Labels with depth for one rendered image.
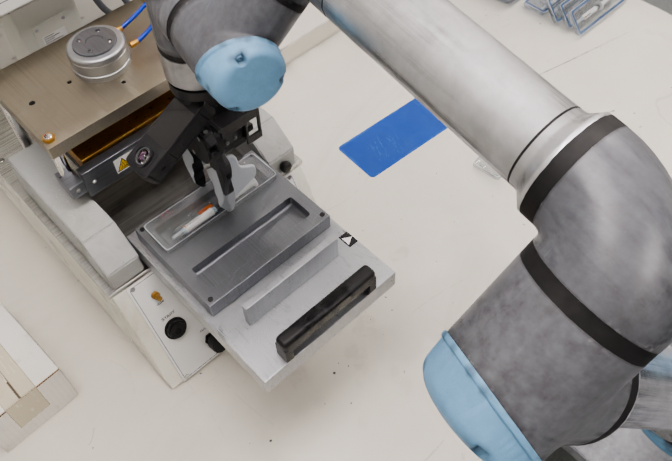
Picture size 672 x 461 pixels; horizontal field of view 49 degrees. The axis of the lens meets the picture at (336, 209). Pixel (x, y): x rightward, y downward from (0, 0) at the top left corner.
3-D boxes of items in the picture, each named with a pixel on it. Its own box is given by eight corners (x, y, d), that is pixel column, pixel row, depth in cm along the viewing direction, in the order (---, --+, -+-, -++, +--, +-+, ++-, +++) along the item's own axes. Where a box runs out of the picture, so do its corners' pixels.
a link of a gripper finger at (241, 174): (270, 199, 98) (253, 145, 92) (235, 224, 96) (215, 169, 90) (256, 190, 100) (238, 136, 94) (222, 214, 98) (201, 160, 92)
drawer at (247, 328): (132, 252, 103) (117, 219, 97) (254, 168, 112) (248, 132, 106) (268, 396, 89) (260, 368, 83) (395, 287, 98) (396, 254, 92)
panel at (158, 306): (183, 381, 110) (124, 289, 100) (331, 263, 122) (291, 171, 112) (189, 387, 109) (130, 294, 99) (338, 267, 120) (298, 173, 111)
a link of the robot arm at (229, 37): (269, 3, 62) (212, -58, 68) (199, 108, 66) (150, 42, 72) (327, 33, 68) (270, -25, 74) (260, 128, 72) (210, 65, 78)
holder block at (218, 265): (139, 240, 100) (134, 228, 98) (253, 161, 108) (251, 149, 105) (213, 317, 92) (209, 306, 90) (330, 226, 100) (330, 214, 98)
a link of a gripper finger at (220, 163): (241, 194, 92) (221, 138, 87) (231, 201, 92) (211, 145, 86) (220, 180, 95) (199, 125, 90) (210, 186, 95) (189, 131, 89)
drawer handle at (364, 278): (276, 353, 89) (273, 337, 85) (365, 278, 95) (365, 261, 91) (287, 364, 88) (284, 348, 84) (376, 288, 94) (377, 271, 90)
